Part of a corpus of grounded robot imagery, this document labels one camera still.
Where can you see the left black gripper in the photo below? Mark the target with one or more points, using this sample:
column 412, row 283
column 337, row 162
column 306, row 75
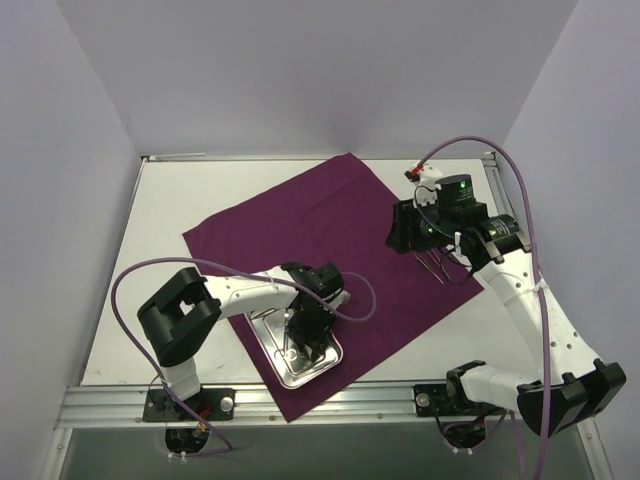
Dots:
column 308, row 323

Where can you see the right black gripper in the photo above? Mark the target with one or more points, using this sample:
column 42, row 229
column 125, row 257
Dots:
column 403, row 230

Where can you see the steel forceps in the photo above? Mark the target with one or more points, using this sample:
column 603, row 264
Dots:
column 430, row 262
column 440, row 257

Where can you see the steel instrument tray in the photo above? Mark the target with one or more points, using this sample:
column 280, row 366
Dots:
column 265, row 328

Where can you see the purple surgical cloth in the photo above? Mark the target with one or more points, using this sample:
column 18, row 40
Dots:
column 338, row 212

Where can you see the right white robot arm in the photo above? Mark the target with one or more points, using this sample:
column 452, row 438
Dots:
column 573, row 382

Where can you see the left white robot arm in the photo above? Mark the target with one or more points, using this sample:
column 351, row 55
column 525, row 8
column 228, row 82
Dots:
column 178, row 318

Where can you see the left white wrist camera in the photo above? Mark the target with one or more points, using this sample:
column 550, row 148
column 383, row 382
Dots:
column 340, row 298

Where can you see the front aluminium rail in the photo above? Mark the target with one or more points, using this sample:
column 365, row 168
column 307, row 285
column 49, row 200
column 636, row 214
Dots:
column 123, row 406

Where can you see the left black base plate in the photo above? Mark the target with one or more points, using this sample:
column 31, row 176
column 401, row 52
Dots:
column 212, row 404

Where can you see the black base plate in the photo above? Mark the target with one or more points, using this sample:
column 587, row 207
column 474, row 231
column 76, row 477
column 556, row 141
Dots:
column 433, row 399
column 212, row 404

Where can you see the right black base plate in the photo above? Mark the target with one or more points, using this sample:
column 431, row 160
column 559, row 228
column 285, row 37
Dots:
column 433, row 399

